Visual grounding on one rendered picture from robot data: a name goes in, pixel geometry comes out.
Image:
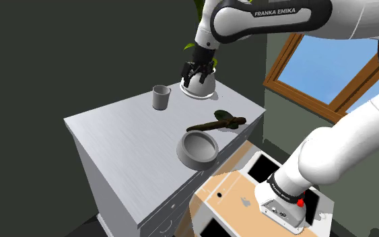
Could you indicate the white chest of drawers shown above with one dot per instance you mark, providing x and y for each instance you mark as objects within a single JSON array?
[{"x": 126, "y": 147}]

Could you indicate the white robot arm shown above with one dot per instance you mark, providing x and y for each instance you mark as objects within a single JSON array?
[{"x": 336, "y": 154}]

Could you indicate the patterned robot stand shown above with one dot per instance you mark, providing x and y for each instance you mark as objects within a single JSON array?
[{"x": 231, "y": 210}]

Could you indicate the wooden framed window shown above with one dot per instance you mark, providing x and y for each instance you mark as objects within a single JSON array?
[{"x": 320, "y": 69}]

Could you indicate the white pot with green plant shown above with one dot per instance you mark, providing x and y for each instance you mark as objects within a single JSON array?
[{"x": 205, "y": 89}]

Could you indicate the grey bowl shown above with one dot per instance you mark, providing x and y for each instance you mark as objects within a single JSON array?
[{"x": 195, "y": 154}]

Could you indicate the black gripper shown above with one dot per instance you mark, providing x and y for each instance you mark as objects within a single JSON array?
[{"x": 203, "y": 56}]

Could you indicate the grey cup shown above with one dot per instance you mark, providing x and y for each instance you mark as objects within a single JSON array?
[{"x": 160, "y": 98}]

